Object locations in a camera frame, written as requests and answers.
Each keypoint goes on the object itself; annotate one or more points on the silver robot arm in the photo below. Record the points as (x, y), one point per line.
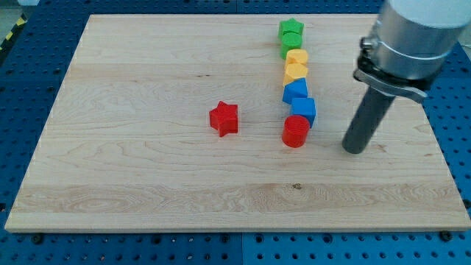
(409, 43)

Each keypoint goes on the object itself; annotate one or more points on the red star block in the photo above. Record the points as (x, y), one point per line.
(224, 118)

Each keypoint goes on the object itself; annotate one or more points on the red cylinder block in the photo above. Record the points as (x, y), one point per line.
(295, 131)

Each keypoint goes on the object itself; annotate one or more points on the wooden board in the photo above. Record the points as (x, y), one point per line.
(128, 146)

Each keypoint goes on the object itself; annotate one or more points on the blue cube block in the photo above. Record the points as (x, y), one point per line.
(305, 107)

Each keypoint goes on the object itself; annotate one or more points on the blue triangular block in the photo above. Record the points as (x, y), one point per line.
(295, 89)

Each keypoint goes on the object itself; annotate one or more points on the yellow pentagon block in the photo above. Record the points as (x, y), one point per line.
(293, 72)

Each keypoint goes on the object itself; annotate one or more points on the yellow hexagon block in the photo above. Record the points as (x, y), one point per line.
(297, 56)

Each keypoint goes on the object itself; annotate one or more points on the green cylinder block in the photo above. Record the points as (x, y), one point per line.
(289, 41)

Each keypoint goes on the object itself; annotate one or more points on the green star block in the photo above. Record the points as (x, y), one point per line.
(290, 26)

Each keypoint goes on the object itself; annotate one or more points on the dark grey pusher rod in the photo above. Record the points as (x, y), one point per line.
(366, 120)

